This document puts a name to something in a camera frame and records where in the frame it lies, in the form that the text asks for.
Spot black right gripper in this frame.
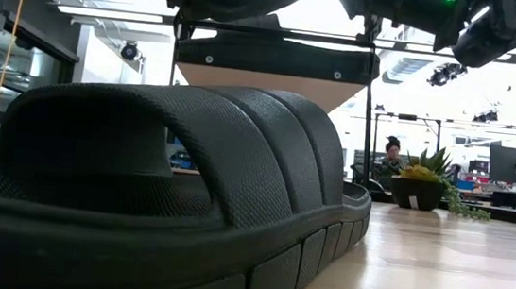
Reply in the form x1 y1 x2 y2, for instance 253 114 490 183
336 0 458 51

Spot black-framed wooden shelf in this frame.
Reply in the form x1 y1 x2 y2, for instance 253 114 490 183
160 16 386 190

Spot black ceiling spotlight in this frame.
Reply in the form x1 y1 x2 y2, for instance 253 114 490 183
471 108 499 126
118 40 146 63
426 59 469 91

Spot person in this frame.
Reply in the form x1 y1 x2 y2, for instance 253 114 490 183
373 133 406 191

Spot potted succulent plant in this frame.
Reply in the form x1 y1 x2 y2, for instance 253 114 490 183
387 142 498 223

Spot black background rig frame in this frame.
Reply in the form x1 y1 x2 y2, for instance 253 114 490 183
370 110 445 156

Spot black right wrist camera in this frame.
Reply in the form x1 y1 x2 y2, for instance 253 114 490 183
449 0 516 74

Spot black aluminium table frame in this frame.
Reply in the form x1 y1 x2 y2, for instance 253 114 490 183
368 188 516 229

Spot yellow hanging cable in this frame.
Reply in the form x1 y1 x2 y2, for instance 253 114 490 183
0 0 31 149

